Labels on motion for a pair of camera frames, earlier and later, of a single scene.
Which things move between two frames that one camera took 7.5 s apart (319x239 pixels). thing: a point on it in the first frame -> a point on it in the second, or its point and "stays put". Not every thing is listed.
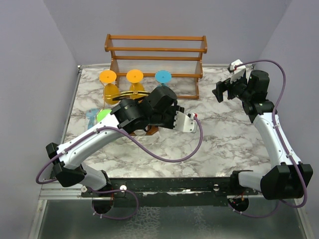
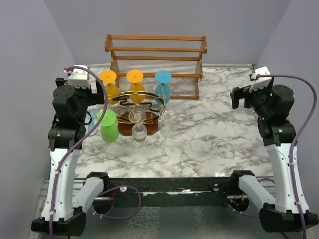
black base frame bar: (169, 192) stays put
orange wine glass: (111, 92) stays put
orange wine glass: (135, 76) stays put
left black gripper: (173, 110) -> (94, 98)
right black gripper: (222, 86) -> (239, 93)
